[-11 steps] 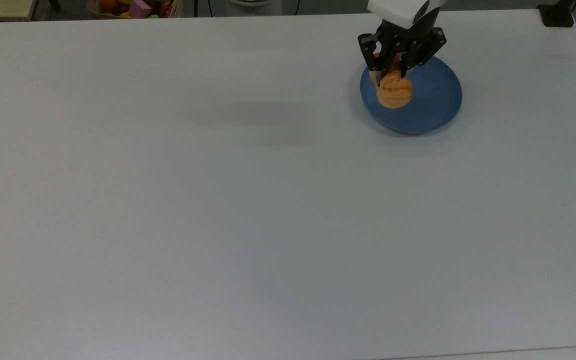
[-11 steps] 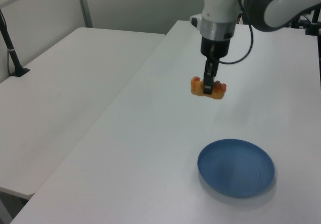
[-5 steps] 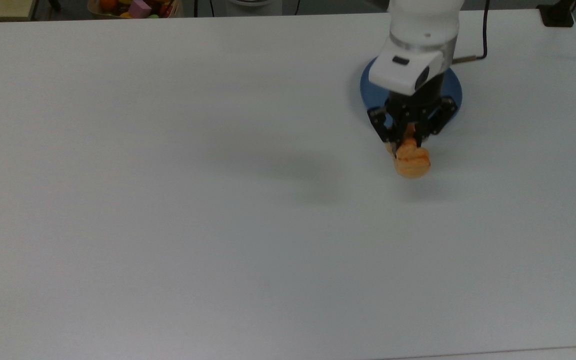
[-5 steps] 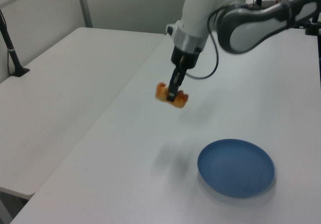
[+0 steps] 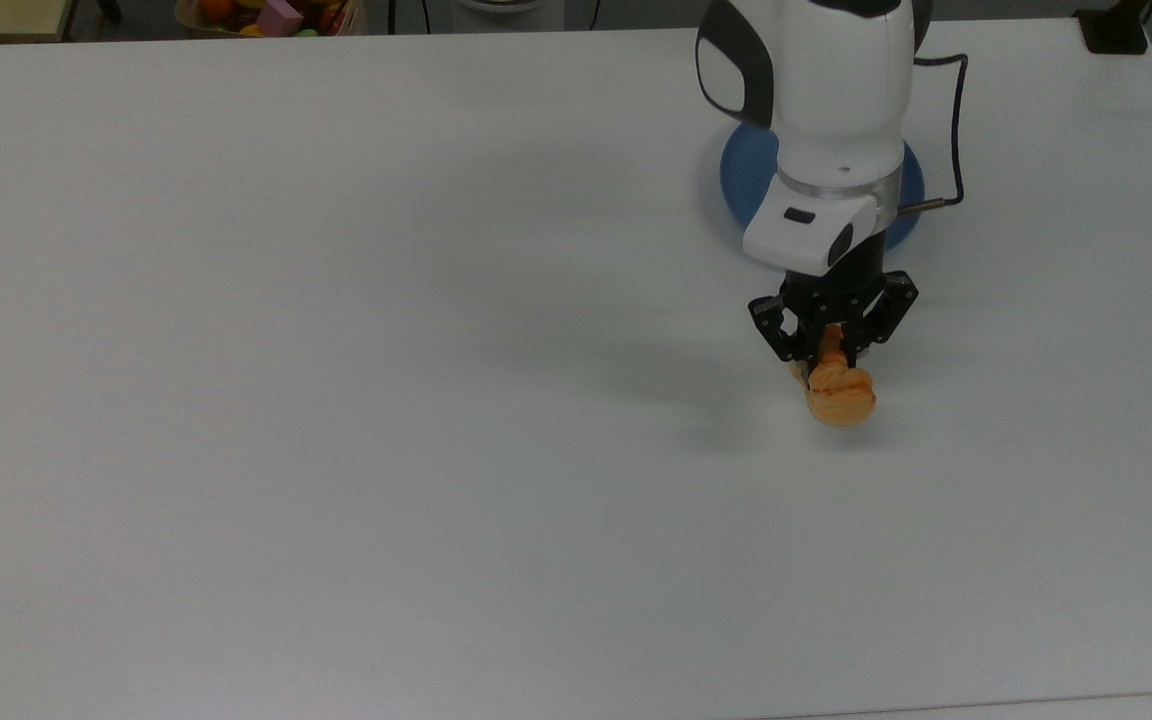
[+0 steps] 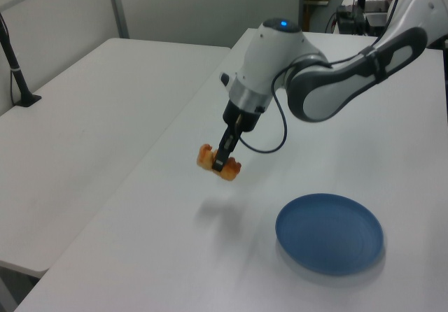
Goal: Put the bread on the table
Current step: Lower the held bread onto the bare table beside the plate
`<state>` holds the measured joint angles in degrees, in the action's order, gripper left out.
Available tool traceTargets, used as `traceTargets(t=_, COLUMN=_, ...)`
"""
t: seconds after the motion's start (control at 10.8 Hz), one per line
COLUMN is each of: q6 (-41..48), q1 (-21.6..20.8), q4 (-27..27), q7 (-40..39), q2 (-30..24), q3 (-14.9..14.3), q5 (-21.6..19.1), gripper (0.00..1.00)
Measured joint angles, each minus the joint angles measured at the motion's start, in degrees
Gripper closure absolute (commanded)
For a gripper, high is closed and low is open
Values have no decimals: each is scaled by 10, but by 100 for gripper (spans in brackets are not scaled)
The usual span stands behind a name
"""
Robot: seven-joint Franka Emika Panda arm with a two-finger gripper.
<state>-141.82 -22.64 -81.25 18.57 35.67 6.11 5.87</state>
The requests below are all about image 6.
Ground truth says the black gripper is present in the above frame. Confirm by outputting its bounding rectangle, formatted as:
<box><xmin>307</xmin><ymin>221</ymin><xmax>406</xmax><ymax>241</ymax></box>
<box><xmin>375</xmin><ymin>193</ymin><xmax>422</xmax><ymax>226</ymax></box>
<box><xmin>211</xmin><ymin>98</ymin><xmax>265</xmax><ymax>173</ymax></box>

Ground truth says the orange glazed bread roll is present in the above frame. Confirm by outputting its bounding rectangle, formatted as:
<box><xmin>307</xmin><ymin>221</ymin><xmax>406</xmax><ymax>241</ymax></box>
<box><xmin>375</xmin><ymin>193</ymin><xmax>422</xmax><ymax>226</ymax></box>
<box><xmin>195</xmin><ymin>143</ymin><xmax>242</xmax><ymax>182</ymax></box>

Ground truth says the blue round plate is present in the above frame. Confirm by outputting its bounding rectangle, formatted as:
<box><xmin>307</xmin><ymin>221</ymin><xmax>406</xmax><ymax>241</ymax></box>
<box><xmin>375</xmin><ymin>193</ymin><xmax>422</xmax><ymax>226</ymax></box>
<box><xmin>275</xmin><ymin>193</ymin><xmax>384</xmax><ymax>276</ymax></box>

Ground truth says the grey tray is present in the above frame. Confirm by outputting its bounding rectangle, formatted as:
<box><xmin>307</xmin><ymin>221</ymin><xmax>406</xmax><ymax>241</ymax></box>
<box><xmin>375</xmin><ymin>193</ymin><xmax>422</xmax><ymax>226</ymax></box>
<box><xmin>365</xmin><ymin>13</ymin><xmax>390</xmax><ymax>29</ymax></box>

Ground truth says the black stand pole with base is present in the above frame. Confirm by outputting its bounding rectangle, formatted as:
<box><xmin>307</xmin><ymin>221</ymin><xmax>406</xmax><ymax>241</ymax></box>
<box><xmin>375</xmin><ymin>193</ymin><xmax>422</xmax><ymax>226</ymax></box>
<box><xmin>0</xmin><ymin>13</ymin><xmax>42</xmax><ymax>108</ymax></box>

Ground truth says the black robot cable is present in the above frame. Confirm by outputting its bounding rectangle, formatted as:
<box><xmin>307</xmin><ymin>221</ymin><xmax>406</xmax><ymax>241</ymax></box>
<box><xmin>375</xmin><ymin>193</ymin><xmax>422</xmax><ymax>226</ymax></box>
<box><xmin>239</xmin><ymin>55</ymin><xmax>374</xmax><ymax>154</ymax></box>

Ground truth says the grey metal partition post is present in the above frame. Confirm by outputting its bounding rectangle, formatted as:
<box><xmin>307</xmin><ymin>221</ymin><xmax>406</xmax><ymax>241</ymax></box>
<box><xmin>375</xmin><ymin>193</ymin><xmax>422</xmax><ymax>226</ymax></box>
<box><xmin>106</xmin><ymin>0</ymin><xmax>130</xmax><ymax>40</ymax></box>

